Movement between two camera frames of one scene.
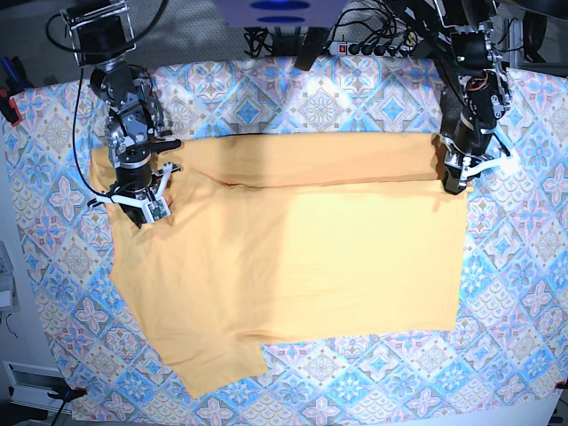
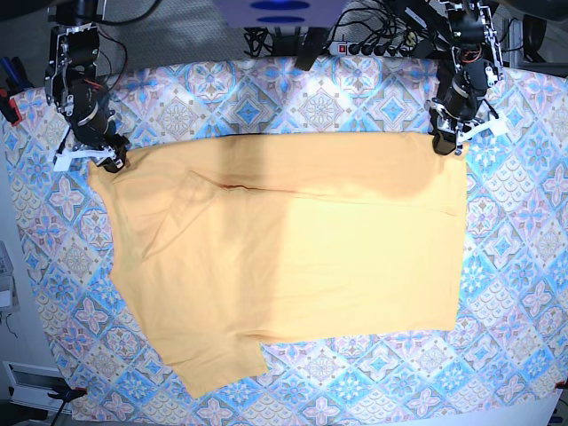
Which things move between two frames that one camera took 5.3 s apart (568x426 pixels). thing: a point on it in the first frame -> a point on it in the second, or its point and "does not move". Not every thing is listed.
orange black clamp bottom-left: (67, 393) does not move
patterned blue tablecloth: (509, 343) does not move
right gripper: (466, 151) -> (461, 111)
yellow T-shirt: (272, 237) does not move
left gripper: (138, 190) -> (90, 135)
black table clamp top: (313, 42) does not move
